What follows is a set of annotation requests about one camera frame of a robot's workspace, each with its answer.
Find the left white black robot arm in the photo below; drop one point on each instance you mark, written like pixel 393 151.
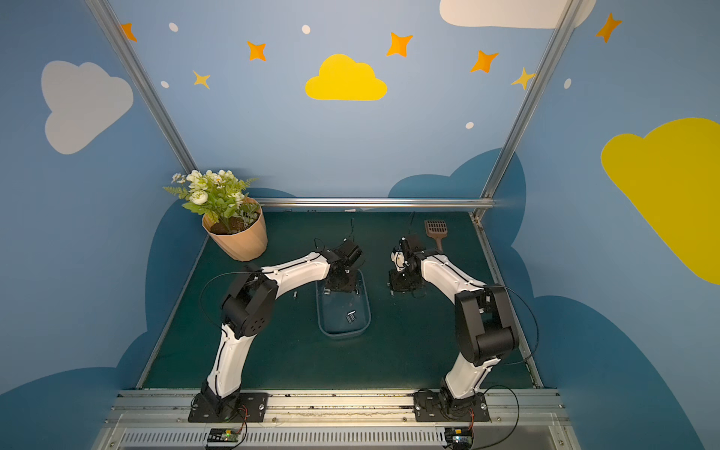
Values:
pixel 248 308

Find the translucent blue storage box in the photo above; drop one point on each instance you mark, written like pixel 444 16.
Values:
pixel 343 315

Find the aluminium front rail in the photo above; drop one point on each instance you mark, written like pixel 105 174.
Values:
pixel 337 419

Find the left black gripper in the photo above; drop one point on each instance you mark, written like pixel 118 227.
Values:
pixel 341 281

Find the small circuit board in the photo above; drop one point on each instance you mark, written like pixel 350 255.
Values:
pixel 223 437
pixel 458 438

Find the brown slotted scoop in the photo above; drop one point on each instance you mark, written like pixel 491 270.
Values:
pixel 437 230

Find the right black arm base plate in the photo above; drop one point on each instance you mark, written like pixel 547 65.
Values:
pixel 439 406

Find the artificial white flower plant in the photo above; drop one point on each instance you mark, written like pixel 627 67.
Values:
pixel 220 197

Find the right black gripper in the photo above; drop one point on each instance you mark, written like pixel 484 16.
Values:
pixel 405 281

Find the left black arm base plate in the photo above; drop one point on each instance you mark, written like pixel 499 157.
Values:
pixel 206 407

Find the right small circuit board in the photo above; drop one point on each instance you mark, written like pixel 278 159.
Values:
pixel 458 438

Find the left small circuit board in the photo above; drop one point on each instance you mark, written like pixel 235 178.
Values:
pixel 223 437

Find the terracotta flower pot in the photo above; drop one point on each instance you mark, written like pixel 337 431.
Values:
pixel 246 245

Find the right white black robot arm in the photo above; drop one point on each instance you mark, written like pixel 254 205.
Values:
pixel 485 327

